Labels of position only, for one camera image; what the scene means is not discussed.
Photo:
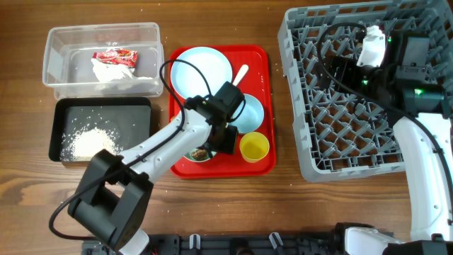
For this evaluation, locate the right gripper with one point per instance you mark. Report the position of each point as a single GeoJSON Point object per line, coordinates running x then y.
{"type": "Point", "coordinates": [346, 66]}

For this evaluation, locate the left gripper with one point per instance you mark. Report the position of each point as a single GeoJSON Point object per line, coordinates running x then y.
{"type": "Point", "coordinates": [229, 142]}

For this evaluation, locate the brown food scrap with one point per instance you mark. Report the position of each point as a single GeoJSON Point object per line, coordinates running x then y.
{"type": "Point", "coordinates": [199, 154]}

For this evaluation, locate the yellow plastic cup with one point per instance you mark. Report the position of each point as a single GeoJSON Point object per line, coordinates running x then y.
{"type": "Point", "coordinates": [254, 146]}

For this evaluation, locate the mint green bowl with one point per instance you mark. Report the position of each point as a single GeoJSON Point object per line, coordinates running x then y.
{"type": "Point", "coordinates": [188, 157]}

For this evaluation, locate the light blue bowl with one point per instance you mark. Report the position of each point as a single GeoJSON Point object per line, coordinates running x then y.
{"type": "Point", "coordinates": [249, 115]}

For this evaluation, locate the light blue plate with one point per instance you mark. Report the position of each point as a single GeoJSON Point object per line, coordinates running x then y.
{"type": "Point", "coordinates": [197, 65]}

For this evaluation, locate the white plastic spoon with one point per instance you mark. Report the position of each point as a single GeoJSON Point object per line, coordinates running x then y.
{"type": "Point", "coordinates": [240, 74]}

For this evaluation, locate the red snack wrapper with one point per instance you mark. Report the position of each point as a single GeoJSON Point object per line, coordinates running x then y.
{"type": "Point", "coordinates": [121, 56]}

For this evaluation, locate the white tissue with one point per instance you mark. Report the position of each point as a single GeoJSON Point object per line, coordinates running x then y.
{"type": "Point", "coordinates": [114, 72]}

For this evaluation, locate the white rice pile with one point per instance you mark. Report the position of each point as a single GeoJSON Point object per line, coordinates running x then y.
{"type": "Point", "coordinates": [81, 143]}

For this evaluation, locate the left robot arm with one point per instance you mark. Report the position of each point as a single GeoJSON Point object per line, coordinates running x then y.
{"type": "Point", "coordinates": [113, 195]}

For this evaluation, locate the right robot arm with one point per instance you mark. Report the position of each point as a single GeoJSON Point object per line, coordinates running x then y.
{"type": "Point", "coordinates": [391, 72]}

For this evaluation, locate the grey dishwasher rack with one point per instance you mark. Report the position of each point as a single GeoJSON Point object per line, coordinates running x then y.
{"type": "Point", "coordinates": [338, 136]}

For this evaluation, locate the red serving tray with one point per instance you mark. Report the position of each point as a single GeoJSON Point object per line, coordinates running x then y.
{"type": "Point", "coordinates": [257, 84]}

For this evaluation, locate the black plastic tray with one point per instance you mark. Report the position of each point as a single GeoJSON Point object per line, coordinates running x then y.
{"type": "Point", "coordinates": [131, 116]}

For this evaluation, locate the clear plastic bin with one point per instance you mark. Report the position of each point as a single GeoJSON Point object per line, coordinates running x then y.
{"type": "Point", "coordinates": [67, 67]}

